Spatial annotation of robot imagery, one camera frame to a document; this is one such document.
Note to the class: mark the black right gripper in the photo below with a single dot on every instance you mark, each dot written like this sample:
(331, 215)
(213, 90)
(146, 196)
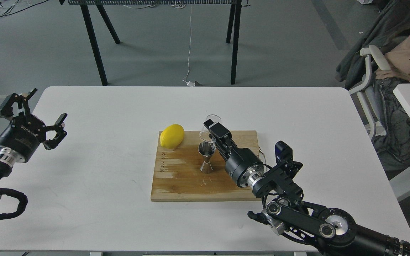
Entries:
(239, 161)

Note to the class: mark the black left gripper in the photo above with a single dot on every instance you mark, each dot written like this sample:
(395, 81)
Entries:
(25, 132)

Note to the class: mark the small clear glass cup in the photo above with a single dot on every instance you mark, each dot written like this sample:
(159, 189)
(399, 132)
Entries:
(205, 133)

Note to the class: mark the steel double jigger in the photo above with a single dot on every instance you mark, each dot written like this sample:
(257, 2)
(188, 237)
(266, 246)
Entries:
(206, 158)

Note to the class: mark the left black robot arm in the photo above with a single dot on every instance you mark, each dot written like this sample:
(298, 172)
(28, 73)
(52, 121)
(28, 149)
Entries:
(8, 158)

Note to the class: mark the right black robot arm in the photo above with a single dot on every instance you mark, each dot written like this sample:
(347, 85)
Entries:
(332, 231)

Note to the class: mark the yellow lemon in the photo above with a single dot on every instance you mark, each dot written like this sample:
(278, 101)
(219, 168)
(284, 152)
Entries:
(171, 136)

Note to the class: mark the wooden cutting board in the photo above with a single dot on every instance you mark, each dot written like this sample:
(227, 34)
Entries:
(177, 176)

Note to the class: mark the white office chair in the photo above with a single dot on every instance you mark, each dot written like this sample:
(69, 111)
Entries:
(393, 148)

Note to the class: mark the person in beige shirt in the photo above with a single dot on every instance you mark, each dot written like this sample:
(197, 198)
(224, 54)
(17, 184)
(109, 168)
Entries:
(391, 33)

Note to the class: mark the black metal frame table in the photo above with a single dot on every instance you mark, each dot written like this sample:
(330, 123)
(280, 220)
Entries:
(160, 29)

